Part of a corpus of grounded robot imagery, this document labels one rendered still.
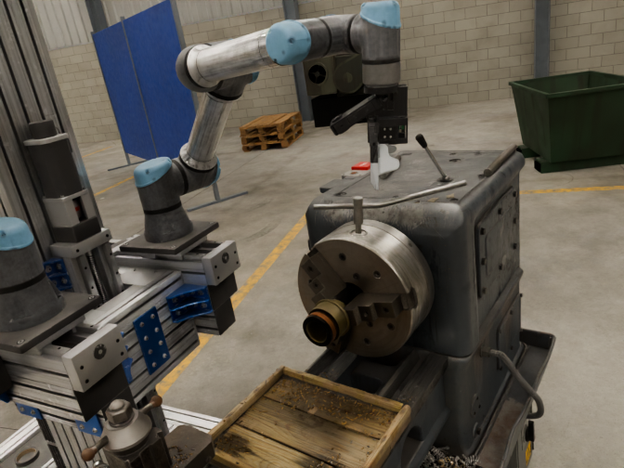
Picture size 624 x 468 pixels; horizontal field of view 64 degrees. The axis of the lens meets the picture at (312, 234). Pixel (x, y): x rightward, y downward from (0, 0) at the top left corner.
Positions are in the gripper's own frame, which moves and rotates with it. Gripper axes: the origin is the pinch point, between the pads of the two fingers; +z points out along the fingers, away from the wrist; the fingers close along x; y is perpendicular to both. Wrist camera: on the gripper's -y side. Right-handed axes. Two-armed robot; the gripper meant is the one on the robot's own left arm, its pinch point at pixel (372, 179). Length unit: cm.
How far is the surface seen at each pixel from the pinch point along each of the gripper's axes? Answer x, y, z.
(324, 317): -16.2, -10.9, 24.8
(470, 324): 0.8, 23.1, 38.6
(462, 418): -2, 22, 67
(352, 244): -4.5, -4.9, 13.5
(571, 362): 105, 97, 133
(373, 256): -7.1, -0.2, 15.3
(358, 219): -1.1, -3.3, 8.9
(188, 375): 113, -105, 151
